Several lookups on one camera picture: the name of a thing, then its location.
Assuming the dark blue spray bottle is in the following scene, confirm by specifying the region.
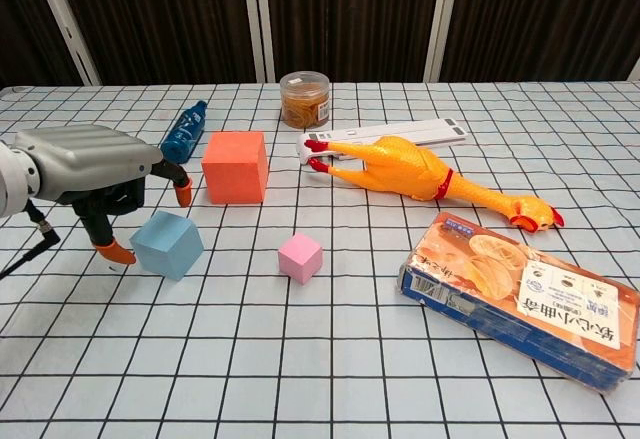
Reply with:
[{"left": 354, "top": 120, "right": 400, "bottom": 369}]
[{"left": 160, "top": 100, "right": 209, "bottom": 165}]

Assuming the checkered white tablecloth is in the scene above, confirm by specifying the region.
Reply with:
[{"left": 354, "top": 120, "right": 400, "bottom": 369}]
[{"left": 0, "top": 80, "right": 640, "bottom": 439}]

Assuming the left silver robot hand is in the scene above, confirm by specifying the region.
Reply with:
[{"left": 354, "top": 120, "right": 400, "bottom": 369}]
[{"left": 14, "top": 125, "right": 194, "bottom": 266}]

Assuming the orange biscuit box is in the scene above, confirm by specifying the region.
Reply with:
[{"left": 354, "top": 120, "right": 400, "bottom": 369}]
[{"left": 397, "top": 211, "right": 640, "bottom": 394}]

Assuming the yellow rubber chicken toy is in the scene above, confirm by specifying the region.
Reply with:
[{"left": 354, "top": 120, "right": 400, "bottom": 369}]
[{"left": 303, "top": 135, "right": 565, "bottom": 234}]

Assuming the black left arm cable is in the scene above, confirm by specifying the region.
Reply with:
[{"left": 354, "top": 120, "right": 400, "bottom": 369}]
[{"left": 0, "top": 198, "right": 62, "bottom": 280}]

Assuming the clear jar of rubber bands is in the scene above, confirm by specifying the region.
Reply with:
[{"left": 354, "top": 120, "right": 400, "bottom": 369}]
[{"left": 279, "top": 71, "right": 333, "bottom": 129}]

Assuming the small pink foam cube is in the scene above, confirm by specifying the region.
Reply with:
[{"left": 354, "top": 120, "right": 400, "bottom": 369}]
[{"left": 277, "top": 232, "right": 324, "bottom": 285}]

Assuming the medium blue foam cube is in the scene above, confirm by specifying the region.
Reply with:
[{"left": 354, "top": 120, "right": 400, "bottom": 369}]
[{"left": 129, "top": 210, "right": 205, "bottom": 281}]

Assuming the large orange foam cube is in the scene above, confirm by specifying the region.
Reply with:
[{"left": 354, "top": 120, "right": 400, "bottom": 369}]
[{"left": 201, "top": 130, "right": 271, "bottom": 206}]

